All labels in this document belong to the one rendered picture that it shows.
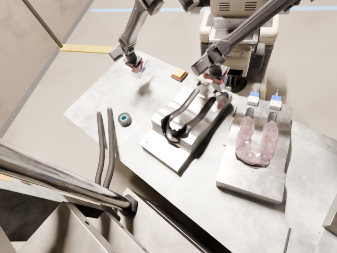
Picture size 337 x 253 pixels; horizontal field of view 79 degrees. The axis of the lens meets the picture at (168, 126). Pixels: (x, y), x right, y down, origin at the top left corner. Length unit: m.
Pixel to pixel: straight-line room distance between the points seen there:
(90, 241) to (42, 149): 2.13
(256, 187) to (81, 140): 1.89
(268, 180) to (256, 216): 0.17
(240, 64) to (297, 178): 0.74
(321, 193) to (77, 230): 0.96
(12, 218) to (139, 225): 0.53
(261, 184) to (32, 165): 0.80
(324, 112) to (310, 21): 1.26
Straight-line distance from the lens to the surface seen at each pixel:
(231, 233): 1.03
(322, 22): 3.20
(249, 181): 0.95
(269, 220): 1.05
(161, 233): 1.06
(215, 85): 1.09
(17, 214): 0.80
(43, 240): 0.68
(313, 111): 2.32
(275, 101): 1.18
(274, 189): 0.96
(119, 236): 0.85
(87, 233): 0.61
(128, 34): 1.00
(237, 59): 1.45
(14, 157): 0.50
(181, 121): 1.04
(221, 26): 1.27
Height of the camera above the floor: 1.82
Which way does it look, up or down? 60 degrees down
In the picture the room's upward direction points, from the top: 22 degrees counter-clockwise
